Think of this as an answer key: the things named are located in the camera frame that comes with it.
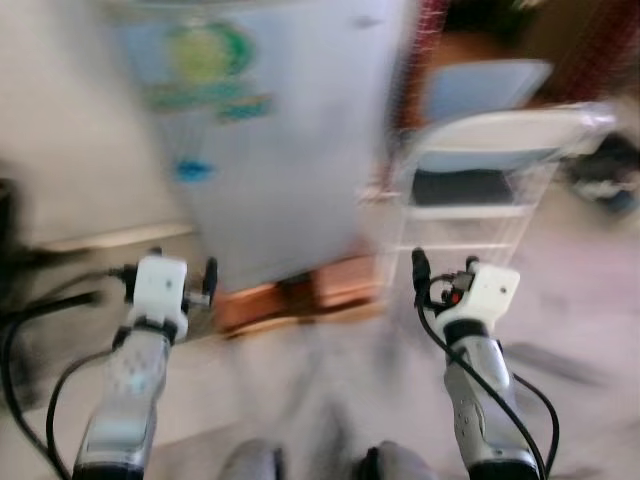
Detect brown wooden fridge stand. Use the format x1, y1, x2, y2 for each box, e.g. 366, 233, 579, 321
213, 252, 389, 337

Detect white fridge with stickers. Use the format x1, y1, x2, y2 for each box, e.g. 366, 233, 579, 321
103, 0, 423, 293

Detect white plastic chair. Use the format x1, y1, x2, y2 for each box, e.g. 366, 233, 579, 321
385, 102, 619, 286

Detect grey left robot leg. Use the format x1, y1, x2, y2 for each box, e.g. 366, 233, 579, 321
217, 438, 288, 480

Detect grey robot leg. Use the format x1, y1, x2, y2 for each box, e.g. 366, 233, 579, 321
217, 438, 288, 480
358, 440, 443, 480

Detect grey right robot leg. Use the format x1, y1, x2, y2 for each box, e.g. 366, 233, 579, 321
358, 440, 443, 480

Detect pale blue seat cushion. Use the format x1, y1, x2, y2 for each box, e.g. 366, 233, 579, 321
418, 58, 554, 127

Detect black shoes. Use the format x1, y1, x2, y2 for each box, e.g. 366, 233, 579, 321
566, 133, 640, 213

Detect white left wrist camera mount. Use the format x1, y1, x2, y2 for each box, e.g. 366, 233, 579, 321
128, 253, 192, 338

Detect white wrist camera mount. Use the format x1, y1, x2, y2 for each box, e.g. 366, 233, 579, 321
128, 253, 192, 338
438, 260, 522, 333

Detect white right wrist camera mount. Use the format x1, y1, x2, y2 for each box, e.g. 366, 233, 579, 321
438, 260, 522, 333

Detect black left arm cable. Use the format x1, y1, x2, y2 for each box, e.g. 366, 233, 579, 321
0, 262, 136, 480

